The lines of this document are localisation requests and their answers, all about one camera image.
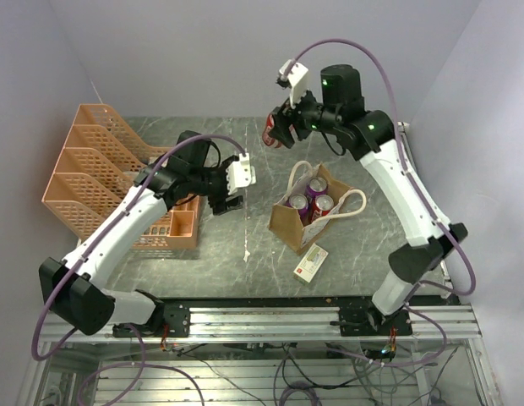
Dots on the orange plastic desk organizer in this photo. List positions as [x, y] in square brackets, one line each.
[95, 168]

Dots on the aluminium corner rail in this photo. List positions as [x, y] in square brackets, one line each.
[405, 127]

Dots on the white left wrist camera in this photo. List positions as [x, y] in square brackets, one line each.
[240, 174]

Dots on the red cola can back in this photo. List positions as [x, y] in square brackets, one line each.
[272, 131]

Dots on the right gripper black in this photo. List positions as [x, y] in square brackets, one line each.
[281, 128]

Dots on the aluminium mounting rail frame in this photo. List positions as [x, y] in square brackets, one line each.
[282, 351]

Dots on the purple fanta can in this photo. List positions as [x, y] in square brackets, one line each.
[315, 186]
[300, 203]

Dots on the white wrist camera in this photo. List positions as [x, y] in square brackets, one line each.
[240, 174]
[294, 75]

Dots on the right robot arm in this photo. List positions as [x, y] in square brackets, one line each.
[374, 141]

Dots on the red cola can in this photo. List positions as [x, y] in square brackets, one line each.
[272, 131]
[321, 206]

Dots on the small white cardboard box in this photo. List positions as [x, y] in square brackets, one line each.
[310, 264]

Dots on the purple Fanta can front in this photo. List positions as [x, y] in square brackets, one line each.
[300, 203]

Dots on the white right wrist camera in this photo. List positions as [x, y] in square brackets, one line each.
[294, 75]

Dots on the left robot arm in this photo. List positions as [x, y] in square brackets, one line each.
[74, 287]

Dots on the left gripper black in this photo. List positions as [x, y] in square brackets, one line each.
[219, 204]

